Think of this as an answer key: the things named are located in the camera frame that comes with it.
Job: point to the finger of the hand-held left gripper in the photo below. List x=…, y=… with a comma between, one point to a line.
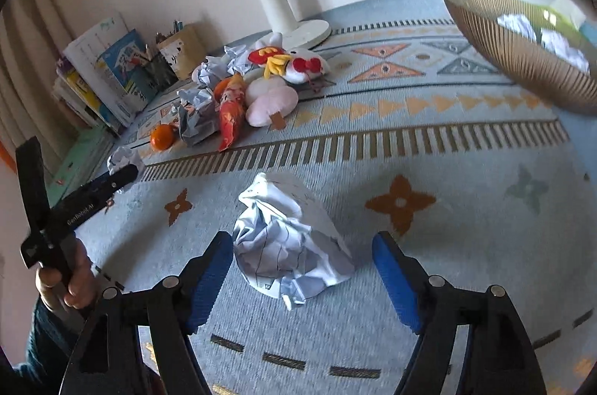
x=116, y=185

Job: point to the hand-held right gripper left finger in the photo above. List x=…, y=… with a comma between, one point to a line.
x=211, y=278

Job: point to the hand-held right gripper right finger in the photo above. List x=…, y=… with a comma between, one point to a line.
x=396, y=278

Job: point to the small paper ball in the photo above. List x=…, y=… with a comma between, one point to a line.
x=122, y=158

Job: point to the orange fruit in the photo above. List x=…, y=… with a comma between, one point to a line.
x=163, y=137

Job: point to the large white paper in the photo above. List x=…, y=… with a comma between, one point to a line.
x=289, y=246

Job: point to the orange snack packet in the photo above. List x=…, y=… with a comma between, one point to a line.
x=232, y=115

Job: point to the pastel plush toy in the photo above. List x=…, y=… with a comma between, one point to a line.
x=273, y=101

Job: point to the white red yellow plush toy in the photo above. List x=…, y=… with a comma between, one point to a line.
x=298, y=66

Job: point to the woven brown basket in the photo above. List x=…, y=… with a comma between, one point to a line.
x=513, y=59

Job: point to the person's left forearm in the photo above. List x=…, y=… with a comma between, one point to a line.
x=46, y=353

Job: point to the person's left hand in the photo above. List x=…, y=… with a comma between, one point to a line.
x=79, y=283

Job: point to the light green storage box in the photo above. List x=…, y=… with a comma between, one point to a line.
x=79, y=162

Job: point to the crumpled printed newspaper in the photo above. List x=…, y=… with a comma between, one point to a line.
x=198, y=120

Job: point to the row of books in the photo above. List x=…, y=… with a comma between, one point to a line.
x=116, y=68

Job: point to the dark container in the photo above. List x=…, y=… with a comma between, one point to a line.
x=161, y=73

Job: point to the beige curtain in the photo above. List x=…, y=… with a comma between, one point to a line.
x=28, y=73

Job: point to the cardboard pen holder box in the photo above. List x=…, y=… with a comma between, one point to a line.
x=184, y=50

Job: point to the green and white box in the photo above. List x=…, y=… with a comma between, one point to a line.
x=562, y=8

